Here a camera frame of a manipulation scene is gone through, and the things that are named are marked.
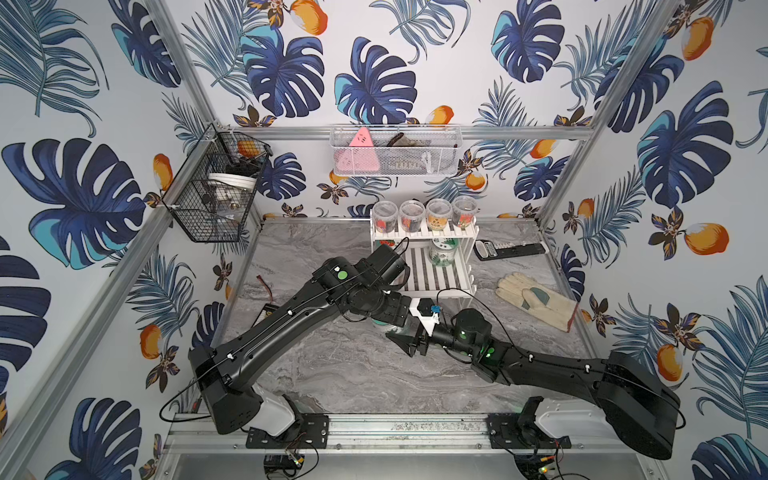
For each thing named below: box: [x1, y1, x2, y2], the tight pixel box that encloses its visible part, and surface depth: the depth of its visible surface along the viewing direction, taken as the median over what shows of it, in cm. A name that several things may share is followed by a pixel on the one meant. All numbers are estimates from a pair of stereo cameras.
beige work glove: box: [496, 272, 579, 333], surface depth 100 cm
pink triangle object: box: [334, 127, 380, 174], surface depth 92 cm
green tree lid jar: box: [429, 238, 459, 267], surface depth 89 cm
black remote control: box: [474, 240, 546, 261], surface depth 115 cm
